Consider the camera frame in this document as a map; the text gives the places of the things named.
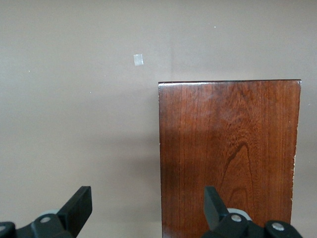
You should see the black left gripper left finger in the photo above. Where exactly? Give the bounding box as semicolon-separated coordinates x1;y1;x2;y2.
0;186;93;238

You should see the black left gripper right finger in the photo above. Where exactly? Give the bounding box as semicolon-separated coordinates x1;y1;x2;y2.
200;186;302;238

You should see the dark brown wooden cabinet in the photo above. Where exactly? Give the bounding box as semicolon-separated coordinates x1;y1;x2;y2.
158;79;302;238

